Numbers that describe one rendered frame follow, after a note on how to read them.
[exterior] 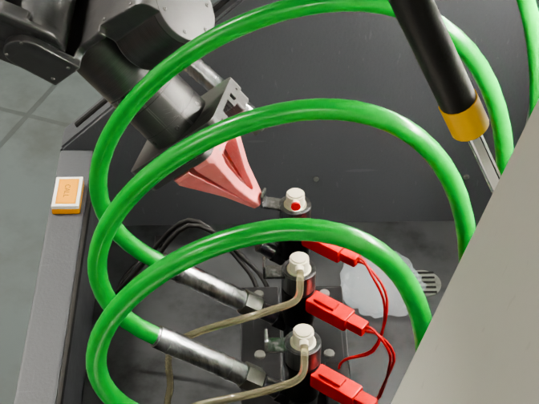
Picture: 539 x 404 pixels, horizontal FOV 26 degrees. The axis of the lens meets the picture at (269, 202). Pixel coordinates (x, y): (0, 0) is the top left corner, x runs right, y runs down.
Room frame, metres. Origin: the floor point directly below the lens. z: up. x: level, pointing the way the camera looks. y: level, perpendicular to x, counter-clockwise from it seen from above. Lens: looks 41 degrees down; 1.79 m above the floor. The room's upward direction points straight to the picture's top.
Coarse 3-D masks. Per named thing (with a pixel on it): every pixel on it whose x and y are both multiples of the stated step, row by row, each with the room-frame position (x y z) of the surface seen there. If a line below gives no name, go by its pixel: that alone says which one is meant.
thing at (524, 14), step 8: (520, 0) 0.77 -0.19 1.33; (528, 0) 0.77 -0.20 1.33; (520, 8) 0.77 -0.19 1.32; (528, 8) 0.77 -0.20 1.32; (536, 8) 0.77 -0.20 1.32; (528, 16) 0.77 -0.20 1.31; (536, 16) 0.77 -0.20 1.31; (528, 24) 0.77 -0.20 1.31; (536, 24) 0.77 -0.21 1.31; (528, 32) 0.77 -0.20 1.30; (536, 32) 0.77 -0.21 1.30; (528, 40) 0.77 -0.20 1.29; (536, 40) 0.77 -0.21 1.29; (528, 48) 0.77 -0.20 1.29; (536, 48) 0.77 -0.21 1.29; (528, 56) 0.77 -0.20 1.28; (536, 56) 0.77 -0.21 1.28; (536, 64) 0.77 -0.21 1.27; (536, 72) 0.76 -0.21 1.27; (536, 80) 0.76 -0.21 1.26; (536, 88) 0.76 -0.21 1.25; (536, 96) 0.76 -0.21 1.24
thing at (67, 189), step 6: (60, 180) 1.00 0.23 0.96; (66, 180) 1.00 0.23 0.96; (72, 180) 1.00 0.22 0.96; (78, 180) 1.00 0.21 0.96; (60, 186) 0.99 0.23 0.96; (66, 186) 0.99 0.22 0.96; (72, 186) 0.99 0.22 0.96; (78, 186) 0.99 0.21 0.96; (60, 192) 0.97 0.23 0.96; (66, 192) 0.97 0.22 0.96; (72, 192) 0.97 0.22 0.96; (60, 198) 0.97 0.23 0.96; (66, 198) 0.97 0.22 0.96; (72, 198) 0.97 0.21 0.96; (54, 210) 0.95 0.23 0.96; (60, 210) 0.95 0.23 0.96; (66, 210) 0.95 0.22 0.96; (72, 210) 0.95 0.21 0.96; (78, 210) 0.95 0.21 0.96
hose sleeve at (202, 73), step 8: (192, 64) 0.89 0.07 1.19; (200, 64) 0.89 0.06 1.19; (192, 72) 0.89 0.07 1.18; (200, 72) 0.89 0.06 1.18; (208, 72) 0.89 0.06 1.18; (200, 80) 0.89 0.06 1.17; (208, 80) 0.88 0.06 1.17; (216, 80) 0.89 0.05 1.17; (208, 88) 0.88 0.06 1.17; (248, 104) 0.88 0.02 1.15; (240, 112) 0.87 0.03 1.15
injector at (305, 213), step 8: (280, 200) 0.77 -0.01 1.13; (280, 208) 0.76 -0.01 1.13; (280, 216) 0.76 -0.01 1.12; (288, 216) 0.75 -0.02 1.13; (296, 216) 0.75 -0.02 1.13; (304, 216) 0.75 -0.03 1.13; (296, 240) 0.75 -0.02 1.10; (256, 248) 0.76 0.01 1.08; (264, 248) 0.76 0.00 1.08; (272, 248) 0.76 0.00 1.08; (280, 248) 0.76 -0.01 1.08; (288, 248) 0.75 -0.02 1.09; (296, 248) 0.75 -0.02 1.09; (304, 248) 0.75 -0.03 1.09; (272, 256) 0.76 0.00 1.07; (280, 256) 0.76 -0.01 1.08; (288, 256) 0.75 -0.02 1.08; (280, 264) 0.76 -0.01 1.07
